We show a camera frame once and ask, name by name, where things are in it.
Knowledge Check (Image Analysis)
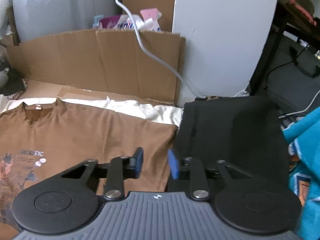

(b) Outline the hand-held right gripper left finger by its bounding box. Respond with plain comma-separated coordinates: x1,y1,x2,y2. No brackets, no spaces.
60,147,145,202

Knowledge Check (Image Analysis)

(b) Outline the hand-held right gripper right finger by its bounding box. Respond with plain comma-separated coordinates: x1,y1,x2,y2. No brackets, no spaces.
168,149,253,202

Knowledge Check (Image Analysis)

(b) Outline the brown printed t-shirt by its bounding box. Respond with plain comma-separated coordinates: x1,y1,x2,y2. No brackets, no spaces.
0,98,178,230

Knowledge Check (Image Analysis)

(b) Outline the cream bear print bedsheet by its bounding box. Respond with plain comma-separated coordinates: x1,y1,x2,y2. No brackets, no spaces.
0,94,184,132

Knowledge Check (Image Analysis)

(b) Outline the black folded cloth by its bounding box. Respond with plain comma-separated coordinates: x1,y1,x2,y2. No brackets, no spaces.
166,96,292,195

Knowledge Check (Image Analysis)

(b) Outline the flattened cardboard sheet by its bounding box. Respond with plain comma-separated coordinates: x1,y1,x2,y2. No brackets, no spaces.
6,29,187,107

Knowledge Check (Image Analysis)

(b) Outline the teal patterned blanket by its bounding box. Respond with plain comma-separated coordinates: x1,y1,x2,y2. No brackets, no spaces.
281,109,320,240

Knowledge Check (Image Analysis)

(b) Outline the purple white refill pouch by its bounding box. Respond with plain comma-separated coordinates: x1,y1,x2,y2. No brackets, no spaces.
97,14,162,32

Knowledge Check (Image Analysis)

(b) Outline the black crumpled cloth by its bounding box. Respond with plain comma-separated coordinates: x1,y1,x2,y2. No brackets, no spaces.
0,67,28,95

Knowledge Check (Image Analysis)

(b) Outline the black metal rack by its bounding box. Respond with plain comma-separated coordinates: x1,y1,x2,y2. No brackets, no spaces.
250,0,320,98

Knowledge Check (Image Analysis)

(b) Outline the pink clip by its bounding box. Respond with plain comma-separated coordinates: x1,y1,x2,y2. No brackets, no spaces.
140,9,163,23

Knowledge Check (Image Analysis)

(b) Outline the pink red cloth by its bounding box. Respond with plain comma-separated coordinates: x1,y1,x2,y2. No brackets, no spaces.
287,0,318,25

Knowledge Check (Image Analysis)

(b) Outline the white power cable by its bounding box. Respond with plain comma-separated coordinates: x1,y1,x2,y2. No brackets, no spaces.
115,0,207,99

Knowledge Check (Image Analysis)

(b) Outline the thin white cable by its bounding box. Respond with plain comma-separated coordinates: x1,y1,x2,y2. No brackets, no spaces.
280,95,320,117

